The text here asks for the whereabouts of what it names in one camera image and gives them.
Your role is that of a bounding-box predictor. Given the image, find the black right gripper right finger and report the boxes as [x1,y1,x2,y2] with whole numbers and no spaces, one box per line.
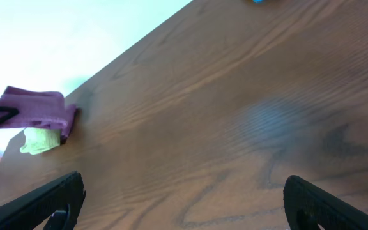
[283,175,368,230]

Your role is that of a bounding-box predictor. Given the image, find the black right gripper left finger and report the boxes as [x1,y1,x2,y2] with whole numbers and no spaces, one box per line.
[0,171,86,230]

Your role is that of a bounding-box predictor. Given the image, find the folded green cloth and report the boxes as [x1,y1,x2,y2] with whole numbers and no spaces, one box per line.
[20,128,61,155]

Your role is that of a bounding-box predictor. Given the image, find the purple microfiber cloth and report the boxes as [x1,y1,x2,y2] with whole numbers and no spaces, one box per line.
[0,86,77,140]

